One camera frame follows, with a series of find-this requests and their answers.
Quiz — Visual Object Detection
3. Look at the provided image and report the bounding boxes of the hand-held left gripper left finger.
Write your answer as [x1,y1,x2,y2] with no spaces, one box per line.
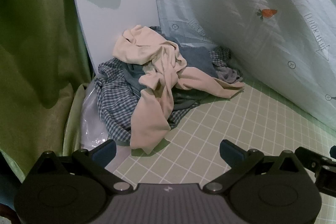
[26,139,135,193]

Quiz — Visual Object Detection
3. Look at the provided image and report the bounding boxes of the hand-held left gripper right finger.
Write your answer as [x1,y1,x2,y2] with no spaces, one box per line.
[203,139,307,192]

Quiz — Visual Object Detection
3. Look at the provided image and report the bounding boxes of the beige pants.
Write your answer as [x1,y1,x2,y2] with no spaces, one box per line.
[112,25,246,154]

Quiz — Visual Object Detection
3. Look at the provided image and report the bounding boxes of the clear plastic bag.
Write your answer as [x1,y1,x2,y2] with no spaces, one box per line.
[79,82,132,153]

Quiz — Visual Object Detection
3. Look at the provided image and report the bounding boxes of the green grid bed sheet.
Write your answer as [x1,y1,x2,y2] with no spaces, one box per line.
[105,80,336,185]

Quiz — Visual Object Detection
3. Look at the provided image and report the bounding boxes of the blue checked shirt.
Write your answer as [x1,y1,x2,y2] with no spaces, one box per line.
[94,25,238,147]

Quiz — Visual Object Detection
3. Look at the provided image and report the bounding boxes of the small grey cloth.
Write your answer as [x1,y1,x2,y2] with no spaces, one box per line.
[217,66,243,83]

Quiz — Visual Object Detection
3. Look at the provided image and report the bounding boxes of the blue garment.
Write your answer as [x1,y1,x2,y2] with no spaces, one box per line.
[123,34,217,111]

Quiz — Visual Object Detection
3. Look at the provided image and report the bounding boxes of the carrot print quilt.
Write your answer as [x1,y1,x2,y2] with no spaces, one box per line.
[147,0,336,132]

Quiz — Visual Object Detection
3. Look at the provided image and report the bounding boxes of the green curtain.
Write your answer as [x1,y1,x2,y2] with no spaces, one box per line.
[0,0,93,183]

